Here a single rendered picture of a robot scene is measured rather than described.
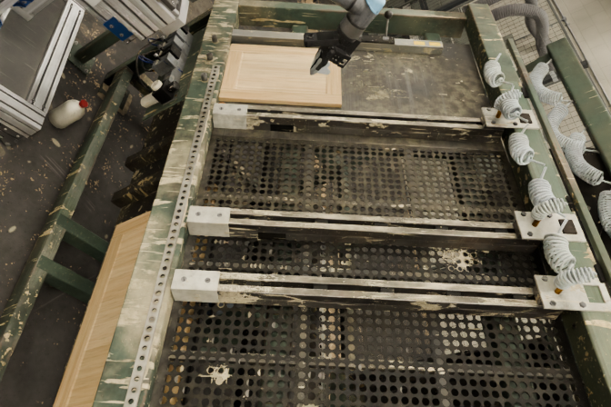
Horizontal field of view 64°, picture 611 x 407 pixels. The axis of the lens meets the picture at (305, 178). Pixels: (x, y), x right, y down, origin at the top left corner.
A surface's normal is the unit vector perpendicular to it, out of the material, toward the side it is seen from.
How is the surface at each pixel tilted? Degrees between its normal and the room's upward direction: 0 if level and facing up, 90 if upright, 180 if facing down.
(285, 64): 55
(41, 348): 0
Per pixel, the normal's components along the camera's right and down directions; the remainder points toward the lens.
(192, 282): 0.04, -0.66
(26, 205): 0.84, -0.33
